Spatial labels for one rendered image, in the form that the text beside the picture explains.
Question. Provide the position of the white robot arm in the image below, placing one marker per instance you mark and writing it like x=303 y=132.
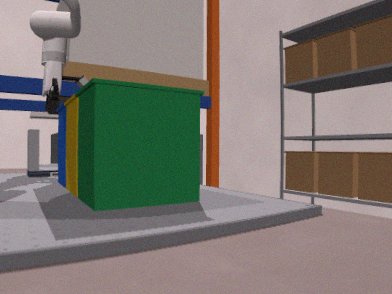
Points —
x=62 y=25

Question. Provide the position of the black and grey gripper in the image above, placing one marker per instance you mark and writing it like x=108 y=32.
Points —
x=52 y=81

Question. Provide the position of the green box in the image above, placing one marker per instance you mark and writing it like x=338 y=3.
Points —
x=138 y=145

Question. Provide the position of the yellow open bin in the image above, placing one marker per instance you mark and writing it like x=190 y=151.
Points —
x=71 y=144

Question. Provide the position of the blue open box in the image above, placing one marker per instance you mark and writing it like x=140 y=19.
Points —
x=62 y=145

